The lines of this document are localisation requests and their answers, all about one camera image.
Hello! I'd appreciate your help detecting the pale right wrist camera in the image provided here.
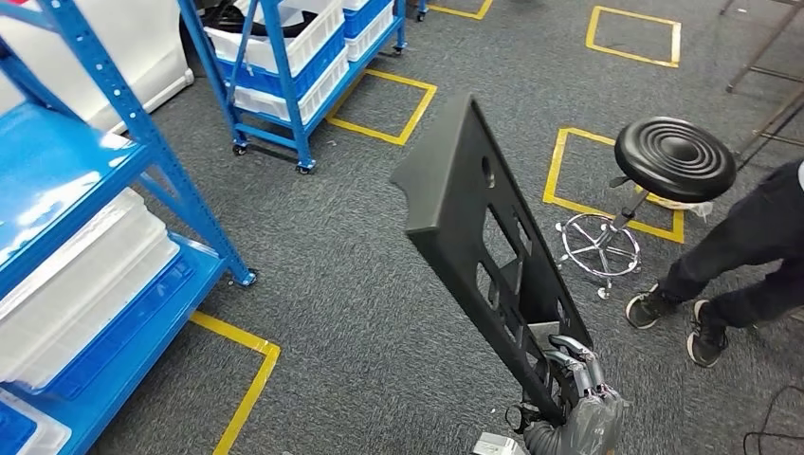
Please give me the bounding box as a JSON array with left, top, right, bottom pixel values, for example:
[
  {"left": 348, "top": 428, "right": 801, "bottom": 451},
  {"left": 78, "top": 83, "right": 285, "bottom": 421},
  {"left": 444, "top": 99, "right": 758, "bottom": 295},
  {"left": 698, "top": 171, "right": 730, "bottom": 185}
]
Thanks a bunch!
[{"left": 472, "top": 431, "right": 525, "bottom": 455}]

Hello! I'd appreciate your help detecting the blue metal shelf rack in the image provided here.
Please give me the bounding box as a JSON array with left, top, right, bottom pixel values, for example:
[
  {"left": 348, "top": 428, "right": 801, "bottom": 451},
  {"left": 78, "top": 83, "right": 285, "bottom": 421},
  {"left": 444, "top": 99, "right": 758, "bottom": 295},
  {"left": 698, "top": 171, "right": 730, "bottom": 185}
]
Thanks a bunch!
[{"left": 0, "top": 0, "right": 259, "bottom": 455}]

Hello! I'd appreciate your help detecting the white plastic crate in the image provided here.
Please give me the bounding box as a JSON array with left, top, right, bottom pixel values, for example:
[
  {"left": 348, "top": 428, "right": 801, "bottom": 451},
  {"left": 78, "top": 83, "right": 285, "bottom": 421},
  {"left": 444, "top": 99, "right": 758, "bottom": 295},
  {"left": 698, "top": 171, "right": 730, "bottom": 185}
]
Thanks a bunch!
[
  {"left": 233, "top": 48, "right": 351, "bottom": 125},
  {"left": 204, "top": 0, "right": 345, "bottom": 78},
  {"left": 345, "top": 3, "right": 395, "bottom": 63}
]

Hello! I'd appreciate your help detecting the yellow floor tape square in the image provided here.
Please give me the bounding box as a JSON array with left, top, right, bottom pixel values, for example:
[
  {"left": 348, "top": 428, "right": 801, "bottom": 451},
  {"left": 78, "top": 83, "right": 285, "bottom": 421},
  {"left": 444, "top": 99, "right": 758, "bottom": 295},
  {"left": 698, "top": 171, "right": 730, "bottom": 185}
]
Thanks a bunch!
[
  {"left": 427, "top": 0, "right": 494, "bottom": 21},
  {"left": 542, "top": 127, "right": 685, "bottom": 245},
  {"left": 585, "top": 5, "right": 683, "bottom": 69},
  {"left": 190, "top": 310, "right": 282, "bottom": 455}
]

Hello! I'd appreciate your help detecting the person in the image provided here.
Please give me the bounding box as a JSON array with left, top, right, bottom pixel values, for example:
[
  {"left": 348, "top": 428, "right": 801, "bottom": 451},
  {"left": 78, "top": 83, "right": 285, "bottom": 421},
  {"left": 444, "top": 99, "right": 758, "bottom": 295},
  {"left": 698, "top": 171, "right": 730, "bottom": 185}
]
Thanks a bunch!
[{"left": 625, "top": 158, "right": 804, "bottom": 370}]

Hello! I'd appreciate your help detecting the blue wheeled shelf rack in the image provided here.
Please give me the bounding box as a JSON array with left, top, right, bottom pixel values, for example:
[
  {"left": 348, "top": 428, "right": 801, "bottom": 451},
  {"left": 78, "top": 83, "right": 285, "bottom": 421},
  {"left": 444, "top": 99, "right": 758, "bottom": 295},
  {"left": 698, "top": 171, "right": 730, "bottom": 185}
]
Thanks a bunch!
[{"left": 177, "top": 0, "right": 429, "bottom": 175}]

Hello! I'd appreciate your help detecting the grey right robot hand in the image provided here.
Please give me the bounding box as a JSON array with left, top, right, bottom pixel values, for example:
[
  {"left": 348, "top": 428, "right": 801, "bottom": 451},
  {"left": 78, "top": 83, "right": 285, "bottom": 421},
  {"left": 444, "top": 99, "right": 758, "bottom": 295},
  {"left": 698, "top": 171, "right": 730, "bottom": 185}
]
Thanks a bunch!
[{"left": 542, "top": 334, "right": 630, "bottom": 455}]

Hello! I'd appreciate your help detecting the black plastic plate part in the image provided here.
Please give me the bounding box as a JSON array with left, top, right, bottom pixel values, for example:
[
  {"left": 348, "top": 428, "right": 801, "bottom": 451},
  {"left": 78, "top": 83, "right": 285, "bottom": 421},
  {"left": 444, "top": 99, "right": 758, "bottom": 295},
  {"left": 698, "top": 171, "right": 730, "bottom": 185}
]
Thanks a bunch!
[{"left": 389, "top": 92, "right": 594, "bottom": 428}]

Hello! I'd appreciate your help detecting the black round stool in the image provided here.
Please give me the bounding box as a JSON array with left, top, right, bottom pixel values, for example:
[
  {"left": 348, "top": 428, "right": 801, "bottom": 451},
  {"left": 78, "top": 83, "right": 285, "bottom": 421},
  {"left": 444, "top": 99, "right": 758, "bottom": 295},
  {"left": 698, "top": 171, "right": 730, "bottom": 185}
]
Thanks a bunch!
[{"left": 556, "top": 117, "right": 738, "bottom": 301}]

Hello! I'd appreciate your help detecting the white car red stripe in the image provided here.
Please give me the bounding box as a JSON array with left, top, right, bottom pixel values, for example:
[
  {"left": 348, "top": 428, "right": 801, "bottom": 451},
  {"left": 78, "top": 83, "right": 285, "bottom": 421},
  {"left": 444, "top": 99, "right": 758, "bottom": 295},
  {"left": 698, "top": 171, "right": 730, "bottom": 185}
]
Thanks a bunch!
[{"left": 0, "top": 0, "right": 196, "bottom": 135}]

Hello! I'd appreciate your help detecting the black curved rubber part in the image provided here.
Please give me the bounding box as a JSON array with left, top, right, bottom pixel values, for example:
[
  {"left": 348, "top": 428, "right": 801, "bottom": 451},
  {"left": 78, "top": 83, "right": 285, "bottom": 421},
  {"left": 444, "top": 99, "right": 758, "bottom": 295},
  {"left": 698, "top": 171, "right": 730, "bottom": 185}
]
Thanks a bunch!
[{"left": 202, "top": 0, "right": 319, "bottom": 39}]

